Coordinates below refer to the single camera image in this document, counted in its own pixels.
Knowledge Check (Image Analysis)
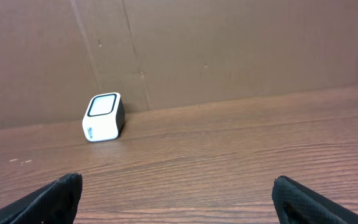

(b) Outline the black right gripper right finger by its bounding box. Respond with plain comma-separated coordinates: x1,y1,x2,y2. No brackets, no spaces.
272,175,358,224

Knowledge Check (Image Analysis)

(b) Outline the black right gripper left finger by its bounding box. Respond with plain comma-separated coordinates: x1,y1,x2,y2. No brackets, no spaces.
0,173,83,224

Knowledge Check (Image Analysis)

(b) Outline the white barcode scanner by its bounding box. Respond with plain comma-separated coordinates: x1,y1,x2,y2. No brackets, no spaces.
82,92,126,142

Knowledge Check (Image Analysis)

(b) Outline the cardboard back wall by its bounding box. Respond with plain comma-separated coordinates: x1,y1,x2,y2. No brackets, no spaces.
0,1,358,129

